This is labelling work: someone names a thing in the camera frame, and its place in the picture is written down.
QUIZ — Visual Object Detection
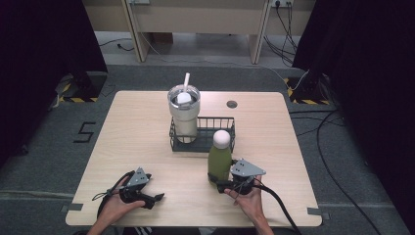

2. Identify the beige wooden desk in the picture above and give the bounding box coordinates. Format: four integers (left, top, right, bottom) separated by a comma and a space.
81, 0, 317, 65

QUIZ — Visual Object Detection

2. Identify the bundle of black cables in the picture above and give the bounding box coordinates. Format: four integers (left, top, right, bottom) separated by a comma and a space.
262, 2, 300, 68

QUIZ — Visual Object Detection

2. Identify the person's right hand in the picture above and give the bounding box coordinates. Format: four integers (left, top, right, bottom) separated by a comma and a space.
224, 175, 264, 223

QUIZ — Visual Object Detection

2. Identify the short black floor cable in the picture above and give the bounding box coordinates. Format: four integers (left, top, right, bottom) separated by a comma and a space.
98, 37, 135, 53

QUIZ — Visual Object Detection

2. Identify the white straw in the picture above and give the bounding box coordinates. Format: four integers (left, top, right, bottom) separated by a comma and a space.
182, 71, 192, 94

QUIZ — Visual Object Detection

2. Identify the grey tape strip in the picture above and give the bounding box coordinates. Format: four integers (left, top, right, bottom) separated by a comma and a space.
306, 207, 331, 220
60, 203, 84, 213

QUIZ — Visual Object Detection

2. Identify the green bottle with white cap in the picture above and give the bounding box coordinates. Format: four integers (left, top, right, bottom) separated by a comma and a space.
207, 129, 233, 184

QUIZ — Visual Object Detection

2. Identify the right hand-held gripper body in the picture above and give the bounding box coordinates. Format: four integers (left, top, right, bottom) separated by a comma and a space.
228, 159, 267, 196

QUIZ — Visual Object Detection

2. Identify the black wire basket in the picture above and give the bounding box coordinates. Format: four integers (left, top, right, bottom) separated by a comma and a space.
168, 117, 237, 154

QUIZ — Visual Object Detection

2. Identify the long black floor cable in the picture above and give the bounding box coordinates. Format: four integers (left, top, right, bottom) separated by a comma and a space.
315, 110, 384, 235

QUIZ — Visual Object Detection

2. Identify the white tumbler with lid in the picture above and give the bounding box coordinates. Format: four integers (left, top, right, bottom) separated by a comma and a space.
166, 83, 202, 145

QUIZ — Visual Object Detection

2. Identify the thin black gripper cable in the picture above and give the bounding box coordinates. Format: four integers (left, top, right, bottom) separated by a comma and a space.
91, 169, 136, 219

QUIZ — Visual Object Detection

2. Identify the dark curtain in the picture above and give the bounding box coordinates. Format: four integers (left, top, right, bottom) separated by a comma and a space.
0, 0, 110, 167
293, 0, 415, 235

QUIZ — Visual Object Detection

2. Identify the white floor cable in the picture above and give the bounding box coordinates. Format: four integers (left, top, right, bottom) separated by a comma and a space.
138, 30, 310, 93

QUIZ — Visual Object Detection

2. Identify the thick black gripper cable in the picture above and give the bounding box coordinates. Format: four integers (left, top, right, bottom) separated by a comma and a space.
253, 182, 302, 235

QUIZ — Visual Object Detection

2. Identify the white wall power outlet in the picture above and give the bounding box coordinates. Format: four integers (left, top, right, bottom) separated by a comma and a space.
271, 0, 296, 8

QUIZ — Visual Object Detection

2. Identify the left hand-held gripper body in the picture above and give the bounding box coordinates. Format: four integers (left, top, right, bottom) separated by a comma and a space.
118, 166, 155, 204

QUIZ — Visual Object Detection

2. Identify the person's left hand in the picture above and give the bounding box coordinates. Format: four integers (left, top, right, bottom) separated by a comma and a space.
97, 177, 147, 228

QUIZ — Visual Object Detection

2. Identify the black stand base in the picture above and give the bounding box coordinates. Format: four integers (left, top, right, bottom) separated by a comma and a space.
287, 75, 331, 106
71, 71, 109, 100

